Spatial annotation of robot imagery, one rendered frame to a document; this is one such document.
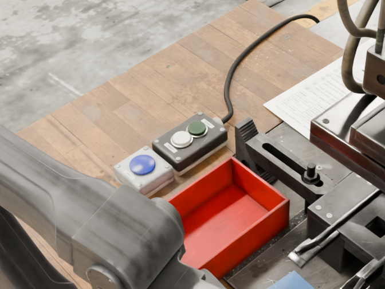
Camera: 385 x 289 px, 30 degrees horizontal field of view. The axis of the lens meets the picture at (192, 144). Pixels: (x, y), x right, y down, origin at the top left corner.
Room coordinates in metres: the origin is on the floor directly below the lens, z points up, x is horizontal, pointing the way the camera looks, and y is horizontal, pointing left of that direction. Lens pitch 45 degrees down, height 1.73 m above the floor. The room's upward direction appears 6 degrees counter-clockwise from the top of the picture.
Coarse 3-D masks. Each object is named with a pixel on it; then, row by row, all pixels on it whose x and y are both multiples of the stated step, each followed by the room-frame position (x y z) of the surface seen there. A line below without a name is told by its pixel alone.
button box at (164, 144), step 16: (304, 16) 1.17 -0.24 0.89; (272, 32) 1.10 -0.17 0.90; (224, 96) 0.93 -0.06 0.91; (176, 128) 0.84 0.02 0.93; (208, 128) 0.83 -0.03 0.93; (224, 128) 0.83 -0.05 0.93; (160, 144) 0.81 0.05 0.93; (192, 144) 0.80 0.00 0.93; (208, 144) 0.80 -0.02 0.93; (224, 144) 0.82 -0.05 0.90; (176, 160) 0.77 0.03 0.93; (192, 160) 0.78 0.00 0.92
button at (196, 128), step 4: (192, 124) 0.84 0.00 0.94; (196, 124) 0.84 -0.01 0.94; (200, 124) 0.84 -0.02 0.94; (204, 124) 0.83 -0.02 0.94; (188, 128) 0.83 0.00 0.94; (192, 128) 0.83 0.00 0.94; (196, 128) 0.83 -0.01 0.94; (200, 128) 0.83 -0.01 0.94; (204, 128) 0.83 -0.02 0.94; (188, 132) 0.83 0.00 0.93; (192, 132) 0.82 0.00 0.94; (196, 132) 0.82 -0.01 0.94; (200, 132) 0.82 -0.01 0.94; (204, 132) 0.82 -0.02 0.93
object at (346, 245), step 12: (312, 216) 0.60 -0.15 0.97; (312, 228) 0.60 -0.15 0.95; (324, 228) 0.58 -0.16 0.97; (372, 228) 0.58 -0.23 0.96; (384, 228) 0.57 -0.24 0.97; (336, 240) 0.56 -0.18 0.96; (324, 252) 0.58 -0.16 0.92; (336, 252) 0.56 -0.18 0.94; (348, 252) 0.56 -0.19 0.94; (336, 264) 0.56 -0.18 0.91; (348, 264) 0.56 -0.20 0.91; (384, 276) 0.50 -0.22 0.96
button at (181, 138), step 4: (176, 132) 0.82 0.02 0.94; (180, 132) 0.82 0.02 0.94; (184, 132) 0.82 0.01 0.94; (172, 136) 0.81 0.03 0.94; (176, 136) 0.81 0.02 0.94; (180, 136) 0.81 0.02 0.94; (184, 136) 0.81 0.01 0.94; (188, 136) 0.81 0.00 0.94; (172, 140) 0.81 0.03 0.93; (176, 140) 0.80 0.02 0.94; (180, 140) 0.80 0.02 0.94; (184, 140) 0.80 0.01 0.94; (188, 140) 0.80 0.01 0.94; (176, 144) 0.80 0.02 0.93; (180, 144) 0.80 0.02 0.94; (184, 144) 0.80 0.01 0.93
